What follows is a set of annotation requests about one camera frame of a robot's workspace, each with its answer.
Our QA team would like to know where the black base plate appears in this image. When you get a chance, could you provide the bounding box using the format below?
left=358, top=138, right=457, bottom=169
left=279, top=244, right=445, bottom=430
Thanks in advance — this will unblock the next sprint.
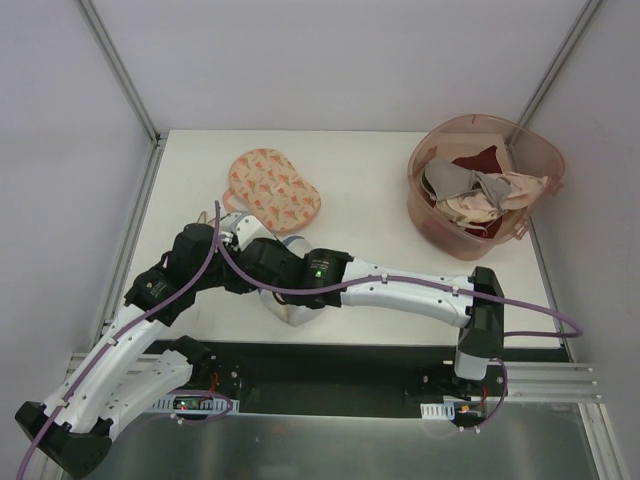
left=144, top=340, right=574, bottom=416

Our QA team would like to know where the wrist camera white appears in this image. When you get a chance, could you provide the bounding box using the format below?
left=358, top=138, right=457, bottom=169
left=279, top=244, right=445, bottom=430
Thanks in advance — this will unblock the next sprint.
left=217, top=230, right=236, bottom=248
left=220, top=211, right=271, bottom=251

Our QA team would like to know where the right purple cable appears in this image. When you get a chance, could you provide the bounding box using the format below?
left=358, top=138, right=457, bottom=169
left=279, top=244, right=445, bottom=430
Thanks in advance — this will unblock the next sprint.
left=212, top=199, right=585, bottom=434

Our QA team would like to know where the right controller board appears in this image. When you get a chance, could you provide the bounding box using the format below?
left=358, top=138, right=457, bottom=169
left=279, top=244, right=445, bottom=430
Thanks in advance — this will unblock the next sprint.
left=419, top=400, right=487, bottom=421

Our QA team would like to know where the white mesh laundry bag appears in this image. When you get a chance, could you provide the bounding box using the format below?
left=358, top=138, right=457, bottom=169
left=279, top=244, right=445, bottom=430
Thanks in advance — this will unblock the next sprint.
left=258, top=235, right=322, bottom=327

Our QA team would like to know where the controller board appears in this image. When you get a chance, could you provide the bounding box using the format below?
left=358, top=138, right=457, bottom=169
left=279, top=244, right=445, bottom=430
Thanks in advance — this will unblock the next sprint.
left=419, top=400, right=487, bottom=421
left=145, top=394, right=239, bottom=416

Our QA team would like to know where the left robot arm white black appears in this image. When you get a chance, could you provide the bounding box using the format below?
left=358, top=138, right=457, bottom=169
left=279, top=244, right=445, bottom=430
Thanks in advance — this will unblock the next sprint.
left=15, top=214, right=262, bottom=479

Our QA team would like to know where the aluminium frame post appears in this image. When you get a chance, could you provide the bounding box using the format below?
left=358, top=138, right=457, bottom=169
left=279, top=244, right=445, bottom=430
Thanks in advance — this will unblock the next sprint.
left=517, top=0, right=607, bottom=128
left=77, top=0, right=169, bottom=146

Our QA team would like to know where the grey bra in tub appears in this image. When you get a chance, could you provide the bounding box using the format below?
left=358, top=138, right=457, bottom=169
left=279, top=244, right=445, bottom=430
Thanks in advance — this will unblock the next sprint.
left=421, top=157, right=512, bottom=210

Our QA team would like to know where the floral pink laundry pouch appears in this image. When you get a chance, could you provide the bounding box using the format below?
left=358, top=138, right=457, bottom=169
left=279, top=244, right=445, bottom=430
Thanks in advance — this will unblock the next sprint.
left=222, top=148, right=322, bottom=234

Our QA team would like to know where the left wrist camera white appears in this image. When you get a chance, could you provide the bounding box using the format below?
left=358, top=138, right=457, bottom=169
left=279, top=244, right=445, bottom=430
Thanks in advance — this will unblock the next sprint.
left=217, top=230, right=236, bottom=248

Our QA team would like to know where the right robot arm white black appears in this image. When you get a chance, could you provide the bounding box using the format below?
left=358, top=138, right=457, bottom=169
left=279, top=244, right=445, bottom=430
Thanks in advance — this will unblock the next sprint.
left=236, top=238, right=505, bottom=395

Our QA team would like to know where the pink bra in tub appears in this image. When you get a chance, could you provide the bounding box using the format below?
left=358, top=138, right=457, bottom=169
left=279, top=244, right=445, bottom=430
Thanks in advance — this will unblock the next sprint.
left=435, top=172, right=549, bottom=225

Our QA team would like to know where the aluminium front rail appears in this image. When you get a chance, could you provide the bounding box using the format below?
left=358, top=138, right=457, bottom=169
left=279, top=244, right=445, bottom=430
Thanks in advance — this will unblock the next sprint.
left=505, top=362, right=604, bottom=404

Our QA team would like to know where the right aluminium frame post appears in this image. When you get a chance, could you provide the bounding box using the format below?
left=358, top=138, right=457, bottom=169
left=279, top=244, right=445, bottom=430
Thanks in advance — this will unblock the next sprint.
left=517, top=0, right=607, bottom=128

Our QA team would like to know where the left aluminium frame post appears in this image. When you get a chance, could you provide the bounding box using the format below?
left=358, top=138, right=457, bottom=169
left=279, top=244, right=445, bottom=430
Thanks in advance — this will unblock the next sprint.
left=77, top=0, right=169, bottom=146

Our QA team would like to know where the left controller board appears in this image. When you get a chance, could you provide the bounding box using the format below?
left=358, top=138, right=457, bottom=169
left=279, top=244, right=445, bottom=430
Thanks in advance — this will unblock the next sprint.
left=145, top=394, right=239, bottom=416

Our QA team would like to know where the pink translucent plastic tub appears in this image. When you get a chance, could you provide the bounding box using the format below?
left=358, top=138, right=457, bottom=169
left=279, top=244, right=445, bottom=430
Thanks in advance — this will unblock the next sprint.
left=407, top=114, right=565, bottom=261

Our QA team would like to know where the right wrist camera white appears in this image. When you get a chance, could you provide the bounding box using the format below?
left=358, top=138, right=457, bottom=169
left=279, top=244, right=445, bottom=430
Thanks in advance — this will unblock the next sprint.
left=220, top=211, right=271, bottom=251

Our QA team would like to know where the dark red garment in tub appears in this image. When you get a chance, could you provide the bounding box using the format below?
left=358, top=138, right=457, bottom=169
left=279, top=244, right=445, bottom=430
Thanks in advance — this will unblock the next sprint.
left=453, top=145, right=503, bottom=174

